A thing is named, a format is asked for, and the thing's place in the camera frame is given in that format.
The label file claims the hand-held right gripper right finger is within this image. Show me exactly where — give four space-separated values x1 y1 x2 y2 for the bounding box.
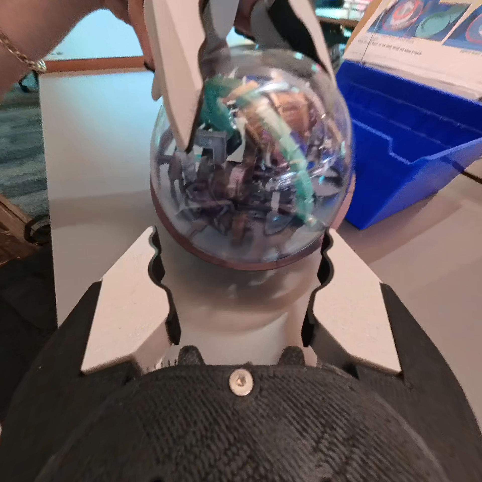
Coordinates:
302 229 402 374

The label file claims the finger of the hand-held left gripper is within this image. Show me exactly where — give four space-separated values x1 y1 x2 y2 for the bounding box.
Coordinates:
268 0 335 78
144 0 207 152

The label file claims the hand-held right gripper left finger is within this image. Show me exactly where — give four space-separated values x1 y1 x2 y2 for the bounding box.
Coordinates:
80 226 181 374

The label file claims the clear plastic maze ball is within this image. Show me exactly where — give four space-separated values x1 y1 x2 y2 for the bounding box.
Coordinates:
149 45 355 271

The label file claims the person's left hand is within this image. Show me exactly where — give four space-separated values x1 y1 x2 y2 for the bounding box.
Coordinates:
0 0 156 71

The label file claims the printed instruction sheet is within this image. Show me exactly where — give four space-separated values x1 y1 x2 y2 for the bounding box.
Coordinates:
343 0 482 103

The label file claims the blue plastic bin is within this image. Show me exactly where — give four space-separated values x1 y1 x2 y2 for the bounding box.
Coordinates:
334 60 482 231

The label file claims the gold chain bracelet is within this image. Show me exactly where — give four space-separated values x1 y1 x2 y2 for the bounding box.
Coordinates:
0 29 48 74

